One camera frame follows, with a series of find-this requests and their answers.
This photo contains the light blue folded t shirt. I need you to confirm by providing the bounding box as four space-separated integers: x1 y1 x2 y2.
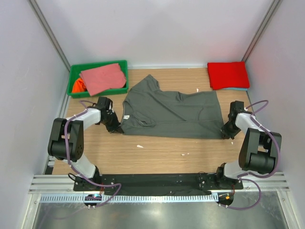
223 87 248 91

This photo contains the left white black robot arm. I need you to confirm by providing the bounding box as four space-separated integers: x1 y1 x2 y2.
48 97 123 191

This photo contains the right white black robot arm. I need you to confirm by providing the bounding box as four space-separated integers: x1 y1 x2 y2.
214 101 282 189

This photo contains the aluminium frame rail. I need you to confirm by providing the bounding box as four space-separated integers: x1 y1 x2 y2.
28 174 77 194

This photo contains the orange t shirt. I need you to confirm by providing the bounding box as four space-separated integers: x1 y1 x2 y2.
71 78 87 93

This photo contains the grey t shirt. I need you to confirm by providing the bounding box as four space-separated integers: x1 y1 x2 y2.
121 75 224 139

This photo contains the white slotted cable duct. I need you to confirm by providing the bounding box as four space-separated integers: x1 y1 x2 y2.
40 193 218 203

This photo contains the green plastic bin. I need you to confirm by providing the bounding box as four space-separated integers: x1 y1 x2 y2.
67 60 129 98

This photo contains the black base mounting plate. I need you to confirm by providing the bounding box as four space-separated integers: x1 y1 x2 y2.
72 172 244 197

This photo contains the red folded t shirt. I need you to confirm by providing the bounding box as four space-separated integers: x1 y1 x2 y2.
207 62 250 90

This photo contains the pink folded t shirt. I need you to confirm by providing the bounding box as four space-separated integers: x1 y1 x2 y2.
79 63 127 96

